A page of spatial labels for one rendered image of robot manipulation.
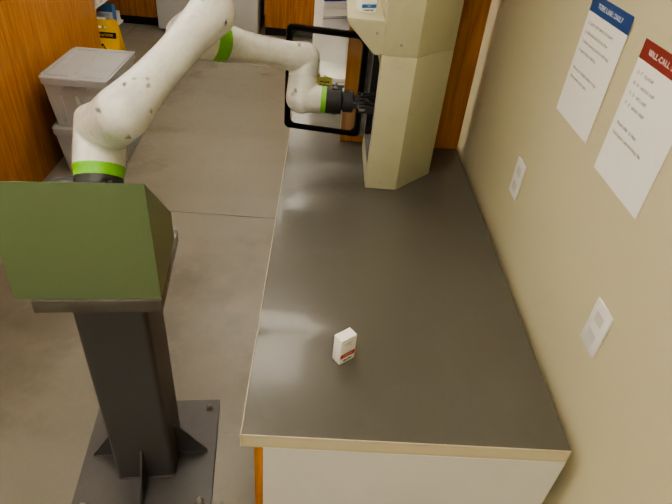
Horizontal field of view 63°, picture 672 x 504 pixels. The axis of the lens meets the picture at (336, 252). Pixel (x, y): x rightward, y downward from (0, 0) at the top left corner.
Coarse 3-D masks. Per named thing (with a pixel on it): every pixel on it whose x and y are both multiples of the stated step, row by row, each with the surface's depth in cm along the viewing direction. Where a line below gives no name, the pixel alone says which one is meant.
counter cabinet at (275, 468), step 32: (256, 448) 116; (256, 480) 123; (288, 480) 123; (320, 480) 123; (352, 480) 123; (384, 480) 123; (416, 480) 122; (448, 480) 122; (480, 480) 122; (512, 480) 122; (544, 480) 122
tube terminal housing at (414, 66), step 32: (384, 0) 172; (416, 0) 159; (448, 0) 166; (416, 32) 164; (448, 32) 174; (384, 64) 170; (416, 64) 170; (448, 64) 183; (384, 96) 176; (416, 96) 179; (384, 128) 183; (416, 128) 188; (384, 160) 190; (416, 160) 198
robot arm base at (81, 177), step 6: (78, 174) 136; (84, 174) 135; (90, 174) 135; (96, 174) 136; (102, 174) 136; (108, 174) 137; (54, 180) 138; (60, 180) 137; (66, 180) 137; (72, 180) 137; (78, 180) 136; (84, 180) 135; (90, 180) 135; (96, 180) 135; (102, 180) 136; (108, 180) 137; (114, 180) 138; (120, 180) 140
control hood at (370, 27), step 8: (352, 0) 180; (352, 8) 172; (376, 8) 174; (352, 16) 164; (360, 16) 165; (368, 16) 166; (376, 16) 166; (384, 16) 168; (352, 24) 163; (360, 24) 163; (368, 24) 163; (376, 24) 163; (384, 24) 163; (360, 32) 164; (368, 32) 164; (376, 32) 164; (384, 32) 165; (368, 40) 166; (376, 40) 166; (376, 48) 167
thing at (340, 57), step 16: (304, 32) 197; (320, 48) 200; (336, 48) 199; (352, 48) 198; (320, 64) 203; (336, 64) 202; (352, 64) 202; (320, 80) 207; (336, 80) 206; (352, 80) 205; (352, 112) 213; (336, 128) 217; (352, 128) 216
